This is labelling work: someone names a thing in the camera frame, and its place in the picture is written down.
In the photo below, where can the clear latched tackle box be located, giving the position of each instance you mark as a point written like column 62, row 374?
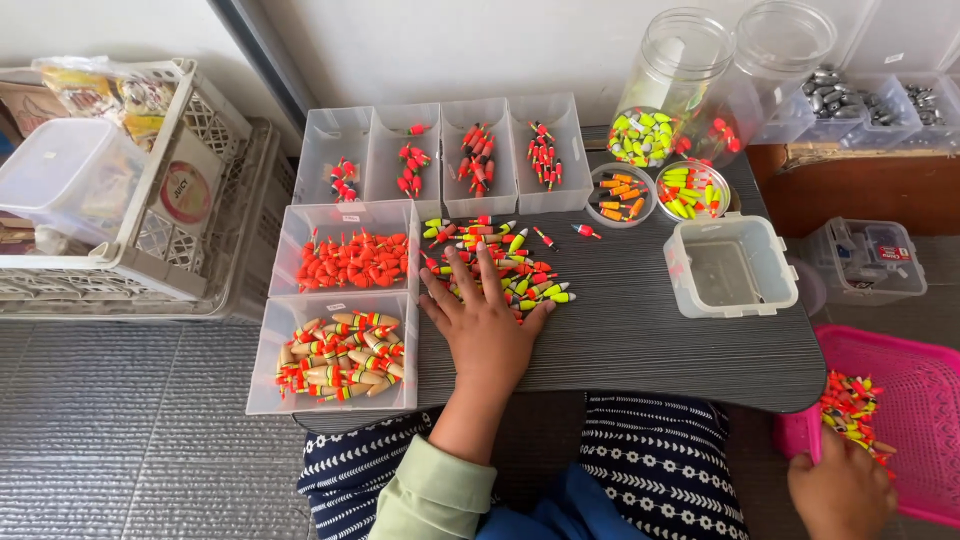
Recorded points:
column 866, row 259

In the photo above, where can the pink plastic basket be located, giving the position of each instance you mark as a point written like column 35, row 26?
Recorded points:
column 922, row 397

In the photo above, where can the person's right hand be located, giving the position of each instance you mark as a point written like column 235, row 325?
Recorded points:
column 844, row 495

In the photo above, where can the heap of tan striped floats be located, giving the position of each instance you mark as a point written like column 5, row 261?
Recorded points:
column 341, row 356

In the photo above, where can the small clear plastic bin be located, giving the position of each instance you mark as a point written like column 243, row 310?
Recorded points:
column 570, row 165
column 472, row 187
column 330, row 142
column 390, row 142

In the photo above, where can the large clear plastic bin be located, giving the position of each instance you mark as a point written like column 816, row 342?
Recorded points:
column 262, row 375
column 337, row 225

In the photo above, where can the dark door frame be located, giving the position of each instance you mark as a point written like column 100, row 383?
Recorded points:
column 259, row 56

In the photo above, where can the bunch of orange slim floats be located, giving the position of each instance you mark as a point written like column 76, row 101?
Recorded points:
column 621, row 196

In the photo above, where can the blue cloth garment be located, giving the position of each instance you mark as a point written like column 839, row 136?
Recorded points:
column 562, row 510

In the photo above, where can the grey plastic crate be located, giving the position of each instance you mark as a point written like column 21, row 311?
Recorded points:
column 262, row 217

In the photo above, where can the heap of floats in basket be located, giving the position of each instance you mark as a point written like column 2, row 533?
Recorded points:
column 847, row 409

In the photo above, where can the bunch of red round floats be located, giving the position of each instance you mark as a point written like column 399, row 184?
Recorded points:
column 721, row 135

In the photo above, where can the empty clear lidded box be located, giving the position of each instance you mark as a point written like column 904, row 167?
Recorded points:
column 724, row 270

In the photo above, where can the person's right fingers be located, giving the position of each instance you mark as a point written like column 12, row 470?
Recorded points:
column 874, row 469

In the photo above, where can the large clear storage box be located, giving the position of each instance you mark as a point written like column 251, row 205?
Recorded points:
column 907, row 34

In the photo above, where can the bunch of yellow slim floats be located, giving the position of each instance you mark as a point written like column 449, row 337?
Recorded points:
column 688, row 191

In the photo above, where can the clear bin of lead sinkers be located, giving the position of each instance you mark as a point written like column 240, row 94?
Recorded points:
column 930, row 109
column 889, row 112
column 829, row 97

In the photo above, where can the cluster of red floats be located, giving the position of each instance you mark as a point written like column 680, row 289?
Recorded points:
column 544, row 154
column 478, row 159
column 411, row 165
column 343, row 182

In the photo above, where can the brown wooden shelf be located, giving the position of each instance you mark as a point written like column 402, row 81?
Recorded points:
column 847, row 187

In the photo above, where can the red stubby fishing float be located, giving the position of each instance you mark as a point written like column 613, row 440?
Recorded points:
column 585, row 231

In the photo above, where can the round clear plastic lid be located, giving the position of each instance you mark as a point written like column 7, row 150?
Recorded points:
column 721, row 176
column 596, row 217

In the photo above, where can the pile of mixed fishing floats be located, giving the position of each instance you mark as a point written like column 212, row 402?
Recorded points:
column 517, row 259

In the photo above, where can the person's left hand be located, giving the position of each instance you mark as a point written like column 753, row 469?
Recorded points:
column 484, row 337

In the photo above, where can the red slim fishing float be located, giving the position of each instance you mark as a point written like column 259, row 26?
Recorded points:
column 545, row 238

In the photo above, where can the clear plastic jar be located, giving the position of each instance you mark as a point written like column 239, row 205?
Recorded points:
column 772, row 52
column 671, row 67

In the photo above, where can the navy patterned skirt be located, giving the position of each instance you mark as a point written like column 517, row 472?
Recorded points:
column 667, row 465

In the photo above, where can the white plastic crate with goods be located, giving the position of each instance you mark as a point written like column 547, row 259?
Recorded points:
column 90, row 180

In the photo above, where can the heap of yellow-green round floats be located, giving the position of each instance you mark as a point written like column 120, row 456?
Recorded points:
column 639, row 137

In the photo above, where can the heap of orange round floats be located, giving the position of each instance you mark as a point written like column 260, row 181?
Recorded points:
column 352, row 262

